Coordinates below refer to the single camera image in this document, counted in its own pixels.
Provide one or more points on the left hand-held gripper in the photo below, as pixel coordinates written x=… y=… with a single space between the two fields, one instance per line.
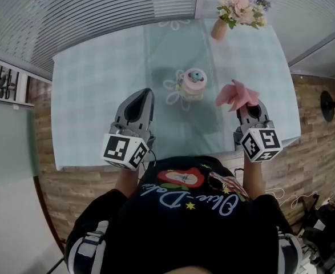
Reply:
x=121 y=151

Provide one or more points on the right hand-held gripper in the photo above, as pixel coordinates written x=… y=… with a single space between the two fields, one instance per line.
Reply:
x=261 y=144

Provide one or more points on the pink cloth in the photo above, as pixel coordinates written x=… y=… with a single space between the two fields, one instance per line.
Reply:
x=235 y=94

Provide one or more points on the person's left forearm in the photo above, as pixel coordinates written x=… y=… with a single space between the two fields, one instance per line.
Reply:
x=127 y=181

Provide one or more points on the person's right forearm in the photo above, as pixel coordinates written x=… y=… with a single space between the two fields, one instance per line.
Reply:
x=254 y=178

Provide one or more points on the sheer embroidered table runner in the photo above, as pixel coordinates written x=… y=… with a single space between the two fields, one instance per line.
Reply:
x=184 y=47

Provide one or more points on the pink vase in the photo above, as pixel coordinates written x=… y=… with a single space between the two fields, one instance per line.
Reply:
x=219 y=30

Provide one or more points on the pastel artificial flower bouquet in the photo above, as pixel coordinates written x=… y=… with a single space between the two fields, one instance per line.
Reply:
x=241 y=6

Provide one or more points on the person's black printed shirt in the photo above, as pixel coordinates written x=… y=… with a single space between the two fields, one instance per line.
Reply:
x=184 y=233

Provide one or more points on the black metal railing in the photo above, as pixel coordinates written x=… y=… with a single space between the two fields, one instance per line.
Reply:
x=4 y=81

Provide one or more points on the black mesh chair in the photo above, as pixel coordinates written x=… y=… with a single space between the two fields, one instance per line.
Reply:
x=327 y=233

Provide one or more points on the round black pedestal table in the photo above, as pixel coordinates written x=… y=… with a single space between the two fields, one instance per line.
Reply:
x=327 y=106

